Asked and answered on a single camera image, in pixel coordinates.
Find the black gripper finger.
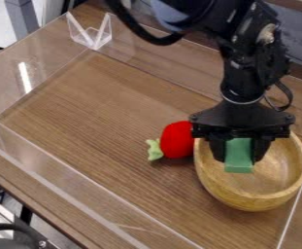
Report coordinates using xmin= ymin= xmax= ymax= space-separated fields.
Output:
xmin=209 ymin=140 xmax=226 ymax=162
xmin=251 ymin=138 xmax=271 ymax=162

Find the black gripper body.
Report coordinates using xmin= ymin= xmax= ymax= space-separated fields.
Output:
xmin=189 ymin=100 xmax=295 ymax=141

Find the green foam block stick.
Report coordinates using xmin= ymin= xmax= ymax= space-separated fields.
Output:
xmin=225 ymin=138 xmax=253 ymax=173

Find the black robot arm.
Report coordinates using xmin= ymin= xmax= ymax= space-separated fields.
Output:
xmin=105 ymin=0 xmax=294 ymax=162

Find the light wooden bowl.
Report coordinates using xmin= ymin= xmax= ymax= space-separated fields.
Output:
xmin=193 ymin=132 xmax=302 ymax=212

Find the red plush strawberry toy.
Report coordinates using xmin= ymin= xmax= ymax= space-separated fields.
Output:
xmin=145 ymin=121 xmax=194 ymax=161

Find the black device bottom left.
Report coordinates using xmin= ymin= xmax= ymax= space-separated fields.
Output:
xmin=0 ymin=221 xmax=61 ymax=249

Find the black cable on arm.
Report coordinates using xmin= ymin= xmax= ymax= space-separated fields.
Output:
xmin=263 ymin=81 xmax=295 ymax=113

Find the clear acrylic tray enclosure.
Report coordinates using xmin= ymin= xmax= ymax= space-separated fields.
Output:
xmin=0 ymin=5 xmax=302 ymax=249

